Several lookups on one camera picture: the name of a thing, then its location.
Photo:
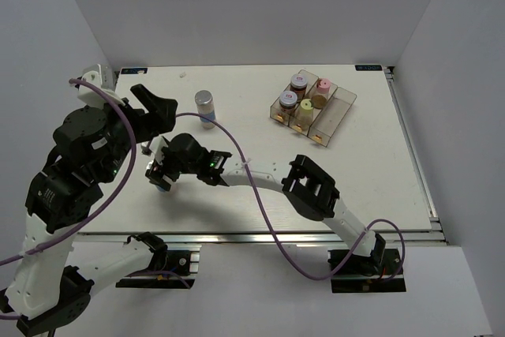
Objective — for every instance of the dark brown sauce jar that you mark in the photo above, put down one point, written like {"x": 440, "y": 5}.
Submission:
{"x": 298, "y": 85}

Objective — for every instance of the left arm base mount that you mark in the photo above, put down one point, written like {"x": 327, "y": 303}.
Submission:
{"x": 169, "y": 269}

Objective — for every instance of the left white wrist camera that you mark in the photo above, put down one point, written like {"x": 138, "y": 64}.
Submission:
{"x": 102, "y": 77}

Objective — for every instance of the blue table sticker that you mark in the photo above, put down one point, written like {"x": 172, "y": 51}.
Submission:
{"x": 366, "y": 68}
{"x": 134, "y": 71}

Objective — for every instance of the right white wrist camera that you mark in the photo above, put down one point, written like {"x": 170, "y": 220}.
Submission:
{"x": 154, "y": 147}

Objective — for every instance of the middle clear organizer bin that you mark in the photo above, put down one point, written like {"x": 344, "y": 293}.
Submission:
{"x": 293, "y": 122}

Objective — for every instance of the right blue table sticker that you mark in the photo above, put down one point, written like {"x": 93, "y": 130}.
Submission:
{"x": 366, "y": 68}

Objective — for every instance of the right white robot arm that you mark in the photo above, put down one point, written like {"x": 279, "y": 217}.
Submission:
{"x": 310, "y": 190}

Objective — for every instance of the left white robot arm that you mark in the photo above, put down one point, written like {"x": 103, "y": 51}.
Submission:
{"x": 46, "y": 293}

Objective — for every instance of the silver lid blue label bottle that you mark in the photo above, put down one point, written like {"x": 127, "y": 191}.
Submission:
{"x": 205, "y": 107}

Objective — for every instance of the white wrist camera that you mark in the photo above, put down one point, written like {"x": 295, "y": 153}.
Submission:
{"x": 102, "y": 77}
{"x": 154, "y": 147}

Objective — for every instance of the left blue table sticker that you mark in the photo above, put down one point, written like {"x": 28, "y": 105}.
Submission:
{"x": 134, "y": 71}

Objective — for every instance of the pink lid spice bottle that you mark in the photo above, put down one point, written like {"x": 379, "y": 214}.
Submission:
{"x": 320, "y": 94}

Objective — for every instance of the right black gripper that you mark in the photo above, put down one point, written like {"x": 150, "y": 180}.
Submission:
{"x": 158, "y": 178}

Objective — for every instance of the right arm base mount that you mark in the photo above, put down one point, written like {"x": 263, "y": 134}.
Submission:
{"x": 359, "y": 277}

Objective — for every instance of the yellow lid spice bottle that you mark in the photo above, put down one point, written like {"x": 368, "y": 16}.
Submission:
{"x": 305, "y": 114}

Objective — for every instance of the orange label sauce jar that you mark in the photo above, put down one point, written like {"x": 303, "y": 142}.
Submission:
{"x": 287, "y": 103}

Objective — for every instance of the right clear organizer bin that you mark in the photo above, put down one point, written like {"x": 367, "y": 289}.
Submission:
{"x": 328, "y": 120}

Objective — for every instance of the silver lid white bottle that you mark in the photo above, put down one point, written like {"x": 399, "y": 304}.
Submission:
{"x": 155, "y": 176}

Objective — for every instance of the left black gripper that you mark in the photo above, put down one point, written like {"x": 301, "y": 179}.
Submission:
{"x": 162, "y": 110}

